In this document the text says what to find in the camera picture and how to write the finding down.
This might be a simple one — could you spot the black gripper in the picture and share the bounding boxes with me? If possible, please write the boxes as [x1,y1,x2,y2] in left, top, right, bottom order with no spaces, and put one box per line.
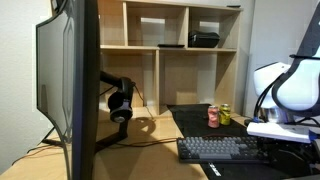
[266,138,320,175]

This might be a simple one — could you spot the grey and black mechanical keyboard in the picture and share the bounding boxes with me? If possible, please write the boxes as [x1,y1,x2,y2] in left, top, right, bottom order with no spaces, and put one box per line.
[176,135,270,164]

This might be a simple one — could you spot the yellow green soda can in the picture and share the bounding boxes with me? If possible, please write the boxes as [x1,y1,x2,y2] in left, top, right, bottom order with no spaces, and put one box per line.
[218,103,232,126]

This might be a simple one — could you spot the dented pink soda can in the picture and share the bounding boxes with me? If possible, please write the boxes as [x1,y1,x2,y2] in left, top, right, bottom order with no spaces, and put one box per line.
[207,105,221,129]

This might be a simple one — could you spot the black hard case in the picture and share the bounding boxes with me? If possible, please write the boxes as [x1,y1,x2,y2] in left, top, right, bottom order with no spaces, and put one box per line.
[187,29,221,49]

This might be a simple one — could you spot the light wooden cube shelf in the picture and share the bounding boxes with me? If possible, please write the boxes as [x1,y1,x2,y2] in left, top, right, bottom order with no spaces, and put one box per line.
[49,0,244,117]

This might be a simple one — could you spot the flat black tray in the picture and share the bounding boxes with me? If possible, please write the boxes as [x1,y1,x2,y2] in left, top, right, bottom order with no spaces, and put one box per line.
[157,43,186,49]

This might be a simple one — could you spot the black silver headphones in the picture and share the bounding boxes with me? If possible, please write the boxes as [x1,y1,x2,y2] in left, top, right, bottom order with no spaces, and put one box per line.
[107,77,135,124]

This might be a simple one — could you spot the black monitor stand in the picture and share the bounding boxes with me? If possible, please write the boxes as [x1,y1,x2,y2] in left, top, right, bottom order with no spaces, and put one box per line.
[40,70,136,154]

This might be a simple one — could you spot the curved black computer monitor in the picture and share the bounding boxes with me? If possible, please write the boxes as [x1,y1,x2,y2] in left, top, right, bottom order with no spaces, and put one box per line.
[35,0,101,180]

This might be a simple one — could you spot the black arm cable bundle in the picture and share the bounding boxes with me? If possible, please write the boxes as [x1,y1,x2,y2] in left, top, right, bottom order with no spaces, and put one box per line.
[252,73,284,123]

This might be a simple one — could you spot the reddish keyboard cable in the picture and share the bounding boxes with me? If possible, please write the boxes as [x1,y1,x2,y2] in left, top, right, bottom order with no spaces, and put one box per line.
[112,137,180,148]

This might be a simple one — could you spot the thin headphone cable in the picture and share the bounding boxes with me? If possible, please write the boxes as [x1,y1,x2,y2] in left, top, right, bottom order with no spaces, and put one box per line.
[132,84,157,120]

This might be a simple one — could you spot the dark monitor cable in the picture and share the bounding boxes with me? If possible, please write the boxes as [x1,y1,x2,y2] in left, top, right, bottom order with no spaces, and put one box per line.
[11,143,65,167]

